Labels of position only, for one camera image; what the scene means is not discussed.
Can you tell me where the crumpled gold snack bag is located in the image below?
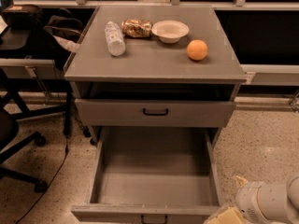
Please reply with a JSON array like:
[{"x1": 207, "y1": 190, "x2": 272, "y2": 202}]
[{"x1": 121, "y1": 19, "x2": 152, "y2": 38}]

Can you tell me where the dark jacket with white cloth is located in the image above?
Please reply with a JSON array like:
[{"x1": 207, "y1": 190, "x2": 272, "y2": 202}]
[{"x1": 44, "y1": 15, "x2": 84, "y2": 52}]

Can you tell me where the black office chair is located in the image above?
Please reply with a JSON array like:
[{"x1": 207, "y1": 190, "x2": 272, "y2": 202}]
[{"x1": 0, "y1": 68, "x2": 50, "y2": 193}]

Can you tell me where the black floor cable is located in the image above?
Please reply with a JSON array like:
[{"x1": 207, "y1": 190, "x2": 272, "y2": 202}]
[{"x1": 13, "y1": 77, "x2": 70, "y2": 224}]

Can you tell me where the grey drawer cabinet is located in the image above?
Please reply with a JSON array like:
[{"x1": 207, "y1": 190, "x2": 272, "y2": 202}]
[{"x1": 64, "y1": 6, "x2": 245, "y2": 142}]

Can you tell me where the clear plastic water bottle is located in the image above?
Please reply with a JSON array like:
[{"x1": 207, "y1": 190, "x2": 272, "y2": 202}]
[{"x1": 105, "y1": 21, "x2": 126, "y2": 57}]

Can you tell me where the black bag on desk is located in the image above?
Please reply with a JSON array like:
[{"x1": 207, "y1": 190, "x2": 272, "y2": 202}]
[{"x1": 1, "y1": 5, "x2": 43, "y2": 29}]

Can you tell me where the grey drawer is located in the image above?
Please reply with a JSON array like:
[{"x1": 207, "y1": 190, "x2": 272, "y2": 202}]
[
  {"x1": 71, "y1": 127, "x2": 224, "y2": 224},
  {"x1": 75, "y1": 99, "x2": 235, "y2": 128}
]

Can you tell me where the white bowl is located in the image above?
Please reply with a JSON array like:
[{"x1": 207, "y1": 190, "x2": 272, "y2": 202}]
[{"x1": 151, "y1": 21, "x2": 189, "y2": 44}]

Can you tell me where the orange fruit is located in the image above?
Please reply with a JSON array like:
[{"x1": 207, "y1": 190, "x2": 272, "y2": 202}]
[{"x1": 187, "y1": 40, "x2": 208, "y2": 61}]

